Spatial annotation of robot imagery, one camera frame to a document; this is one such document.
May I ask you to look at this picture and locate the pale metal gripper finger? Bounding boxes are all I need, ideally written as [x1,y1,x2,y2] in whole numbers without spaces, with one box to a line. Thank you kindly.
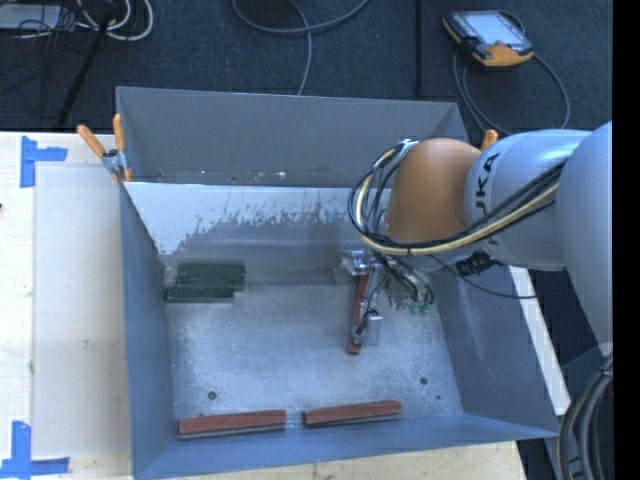
[352,311,384,347]
[342,249,382,277]

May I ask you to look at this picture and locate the red-brown flat block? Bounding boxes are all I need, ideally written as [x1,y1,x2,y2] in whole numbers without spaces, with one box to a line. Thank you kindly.
[177,408,289,440]
[346,271,375,356]
[301,399,404,430]

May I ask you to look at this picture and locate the grey metal bin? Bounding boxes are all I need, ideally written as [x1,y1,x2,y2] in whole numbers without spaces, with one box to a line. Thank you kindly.
[114,86,561,480]

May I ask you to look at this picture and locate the dark green flat block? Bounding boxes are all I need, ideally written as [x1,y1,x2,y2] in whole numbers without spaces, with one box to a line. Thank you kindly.
[175,261,247,290]

